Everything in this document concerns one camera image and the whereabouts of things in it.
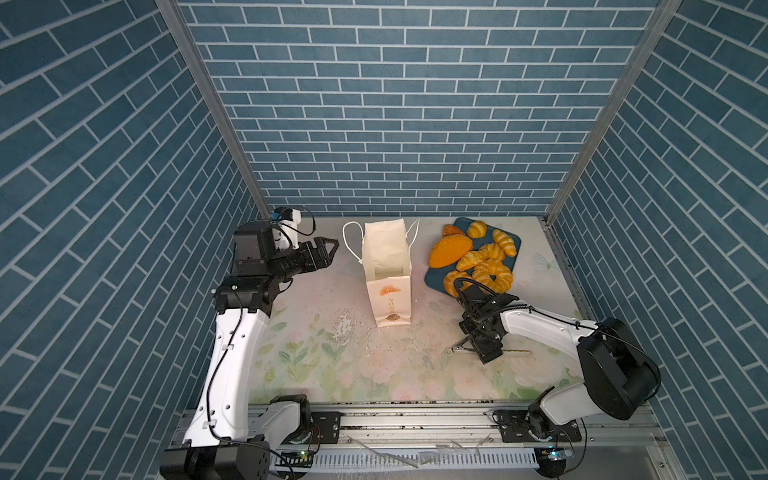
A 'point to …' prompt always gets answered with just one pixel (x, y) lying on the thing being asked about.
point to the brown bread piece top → (449, 229)
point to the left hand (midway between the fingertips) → (327, 244)
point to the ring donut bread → (449, 282)
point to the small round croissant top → (477, 229)
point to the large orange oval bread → (448, 250)
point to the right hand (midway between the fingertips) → (462, 338)
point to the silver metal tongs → (456, 348)
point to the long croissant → (469, 259)
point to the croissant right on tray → (507, 244)
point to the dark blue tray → (434, 278)
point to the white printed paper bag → (387, 265)
